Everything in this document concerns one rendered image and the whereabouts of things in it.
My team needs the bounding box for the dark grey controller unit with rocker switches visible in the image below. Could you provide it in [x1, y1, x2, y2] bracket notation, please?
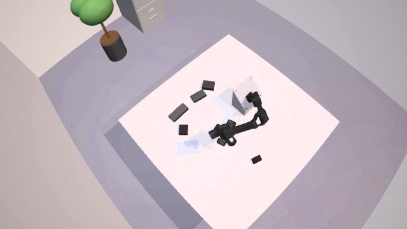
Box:
[225, 137, 237, 146]

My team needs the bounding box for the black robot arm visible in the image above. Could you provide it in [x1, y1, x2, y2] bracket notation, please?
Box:
[209, 92, 269, 140]

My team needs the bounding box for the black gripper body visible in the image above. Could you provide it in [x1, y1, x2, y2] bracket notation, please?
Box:
[217, 120, 237, 147]

